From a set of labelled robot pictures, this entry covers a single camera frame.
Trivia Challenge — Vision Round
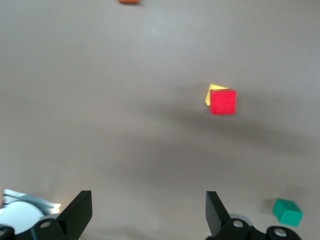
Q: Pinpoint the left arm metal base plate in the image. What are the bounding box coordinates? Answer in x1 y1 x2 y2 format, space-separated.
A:
1 188 62 216

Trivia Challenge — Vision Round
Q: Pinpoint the green cube block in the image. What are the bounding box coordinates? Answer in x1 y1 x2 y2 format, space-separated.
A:
271 197 305 228

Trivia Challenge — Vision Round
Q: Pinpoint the yellow cube block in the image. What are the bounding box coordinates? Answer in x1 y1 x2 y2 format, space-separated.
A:
204 83 232 107

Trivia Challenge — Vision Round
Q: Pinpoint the red cube block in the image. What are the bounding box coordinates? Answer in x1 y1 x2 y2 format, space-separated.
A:
209 89 238 116

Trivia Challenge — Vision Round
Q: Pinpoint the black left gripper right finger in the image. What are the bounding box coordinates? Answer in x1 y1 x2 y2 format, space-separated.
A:
204 190 264 240

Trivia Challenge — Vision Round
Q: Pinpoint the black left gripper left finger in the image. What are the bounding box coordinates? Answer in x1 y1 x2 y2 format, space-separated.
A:
14 190 93 240

